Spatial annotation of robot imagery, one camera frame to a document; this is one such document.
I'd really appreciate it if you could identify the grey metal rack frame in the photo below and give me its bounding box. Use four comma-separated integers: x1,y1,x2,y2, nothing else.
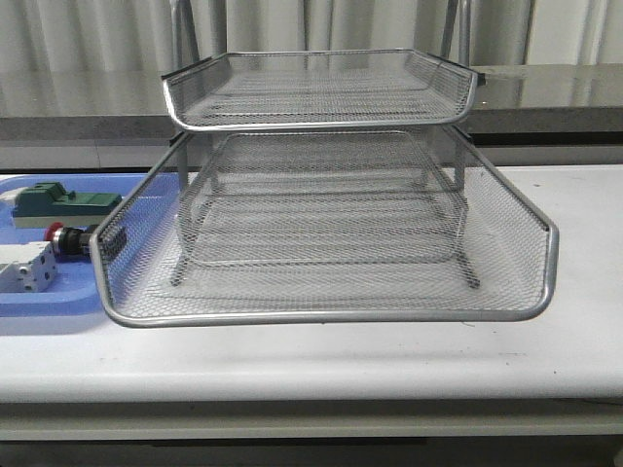
169,0,482,290

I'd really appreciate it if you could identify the white component in tray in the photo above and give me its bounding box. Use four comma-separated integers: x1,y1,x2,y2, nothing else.
0,187,26,207

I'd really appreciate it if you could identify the green terminal block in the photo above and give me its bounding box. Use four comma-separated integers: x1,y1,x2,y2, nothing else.
13,182,123,228

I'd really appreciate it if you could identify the silver mesh top tray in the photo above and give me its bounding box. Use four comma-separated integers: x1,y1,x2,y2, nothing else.
162,49,486,132

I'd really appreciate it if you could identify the red emergency stop button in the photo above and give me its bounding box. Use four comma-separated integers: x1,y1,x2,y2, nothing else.
44,222,128,259

